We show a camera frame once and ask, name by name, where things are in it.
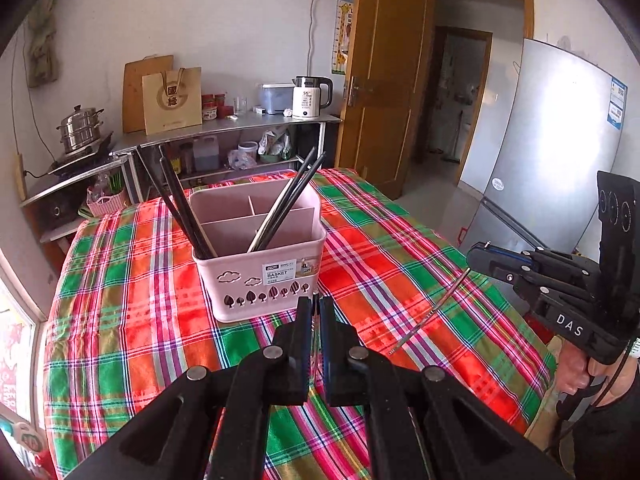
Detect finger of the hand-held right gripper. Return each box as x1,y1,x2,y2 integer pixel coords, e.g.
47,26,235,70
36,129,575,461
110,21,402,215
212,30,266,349
494,266,597,312
466,241,599,282

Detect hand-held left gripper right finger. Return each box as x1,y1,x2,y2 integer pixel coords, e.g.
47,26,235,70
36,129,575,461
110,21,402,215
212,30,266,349
319,296,568,480

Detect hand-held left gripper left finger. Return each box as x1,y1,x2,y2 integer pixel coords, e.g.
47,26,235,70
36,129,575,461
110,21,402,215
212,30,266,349
65,296,313,480

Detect black chopstick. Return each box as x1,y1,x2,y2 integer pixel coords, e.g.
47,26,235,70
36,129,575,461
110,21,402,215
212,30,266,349
247,146,318,254
252,159,303,253
159,156,217,260
389,267,472,357
257,151,328,252
147,170,206,260
158,143,201,241
310,290,321,376

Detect pink utensil basket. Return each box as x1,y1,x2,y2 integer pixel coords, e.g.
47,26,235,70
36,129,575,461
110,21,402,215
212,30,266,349
187,177,328,323

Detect person's right forearm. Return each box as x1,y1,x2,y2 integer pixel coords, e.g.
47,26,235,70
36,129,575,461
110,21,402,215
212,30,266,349
570,350,640,480

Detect person's right hand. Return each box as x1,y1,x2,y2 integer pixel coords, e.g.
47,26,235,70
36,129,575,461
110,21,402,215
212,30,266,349
553,332,623,398

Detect silver refrigerator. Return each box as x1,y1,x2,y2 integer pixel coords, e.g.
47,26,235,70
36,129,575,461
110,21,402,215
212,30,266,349
459,37,630,262

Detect plaid tablecloth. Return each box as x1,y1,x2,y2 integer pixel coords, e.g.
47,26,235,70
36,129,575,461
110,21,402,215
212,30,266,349
42,167,558,480

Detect clear plastic bag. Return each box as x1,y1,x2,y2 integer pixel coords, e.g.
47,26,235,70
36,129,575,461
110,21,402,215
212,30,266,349
227,149,259,171

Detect wooden door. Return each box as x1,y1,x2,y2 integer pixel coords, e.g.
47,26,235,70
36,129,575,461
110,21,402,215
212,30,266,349
336,0,437,201

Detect filled plastic bag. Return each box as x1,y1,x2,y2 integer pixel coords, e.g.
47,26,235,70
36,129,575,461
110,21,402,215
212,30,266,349
258,130,294,162

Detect grey plastic jug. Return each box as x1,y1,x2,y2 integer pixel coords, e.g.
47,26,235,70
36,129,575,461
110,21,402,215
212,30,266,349
192,135,221,172

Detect metal shelf table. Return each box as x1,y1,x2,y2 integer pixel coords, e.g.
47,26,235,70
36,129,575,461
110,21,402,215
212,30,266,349
112,112,344,197

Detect small pink basket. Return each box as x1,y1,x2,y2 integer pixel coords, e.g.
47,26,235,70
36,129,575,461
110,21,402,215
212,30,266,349
86,186,130,219

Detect white electric kettle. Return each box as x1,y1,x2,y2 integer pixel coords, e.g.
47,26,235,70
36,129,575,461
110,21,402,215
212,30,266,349
291,75,334,121

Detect blue white plastic container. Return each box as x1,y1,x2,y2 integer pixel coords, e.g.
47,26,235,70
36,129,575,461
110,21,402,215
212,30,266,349
258,82,296,115

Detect tan paper bag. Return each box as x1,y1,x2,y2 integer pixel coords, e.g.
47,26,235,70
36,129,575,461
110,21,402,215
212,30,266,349
141,66,204,136

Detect window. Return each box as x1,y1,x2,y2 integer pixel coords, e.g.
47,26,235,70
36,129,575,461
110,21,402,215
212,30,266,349
0,245,57,461

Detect metal stove stand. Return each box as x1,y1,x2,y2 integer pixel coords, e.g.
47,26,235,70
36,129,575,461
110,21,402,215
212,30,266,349
20,152,137,246

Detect black induction cooker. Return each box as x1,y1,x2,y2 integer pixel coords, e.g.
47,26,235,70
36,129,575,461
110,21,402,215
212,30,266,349
47,132,124,179

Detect wooden cutting board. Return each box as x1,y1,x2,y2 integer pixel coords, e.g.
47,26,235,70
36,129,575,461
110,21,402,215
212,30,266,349
122,55,175,134

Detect steel steamer pot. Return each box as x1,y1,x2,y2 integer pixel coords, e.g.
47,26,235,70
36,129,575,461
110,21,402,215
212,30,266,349
56,105,106,155

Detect beige hanging cloth bag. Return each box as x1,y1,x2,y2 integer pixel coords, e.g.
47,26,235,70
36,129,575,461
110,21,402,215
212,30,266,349
25,0,61,89

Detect wall poster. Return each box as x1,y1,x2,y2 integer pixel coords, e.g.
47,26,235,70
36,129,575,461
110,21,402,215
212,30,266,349
330,0,355,77

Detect thin wall cable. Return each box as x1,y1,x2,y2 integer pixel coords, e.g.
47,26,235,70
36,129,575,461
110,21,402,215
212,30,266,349
307,0,319,77

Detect wall socket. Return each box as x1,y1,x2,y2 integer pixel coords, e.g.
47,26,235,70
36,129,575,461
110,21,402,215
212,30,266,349
13,152,29,202

